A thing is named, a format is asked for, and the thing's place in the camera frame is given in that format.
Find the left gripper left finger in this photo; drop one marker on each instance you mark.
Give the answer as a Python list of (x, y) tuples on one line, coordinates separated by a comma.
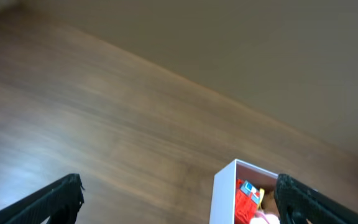
[(59, 202)]

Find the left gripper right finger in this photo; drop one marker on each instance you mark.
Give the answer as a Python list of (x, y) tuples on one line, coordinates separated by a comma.
[(299, 204)]

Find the red toy fire truck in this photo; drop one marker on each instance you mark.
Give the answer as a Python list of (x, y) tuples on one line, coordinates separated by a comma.
[(246, 202)]

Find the white cardboard box pink inside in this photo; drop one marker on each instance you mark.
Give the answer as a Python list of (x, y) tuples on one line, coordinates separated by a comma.
[(224, 188)]

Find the brown capybara plush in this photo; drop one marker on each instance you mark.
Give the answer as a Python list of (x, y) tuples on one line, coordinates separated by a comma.
[(268, 204)]

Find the yellow wooden rattle drum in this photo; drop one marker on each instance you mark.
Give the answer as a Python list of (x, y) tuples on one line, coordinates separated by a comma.
[(261, 196)]

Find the white duck plush pink hat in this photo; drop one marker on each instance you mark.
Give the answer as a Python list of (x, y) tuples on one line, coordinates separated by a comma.
[(261, 217)]

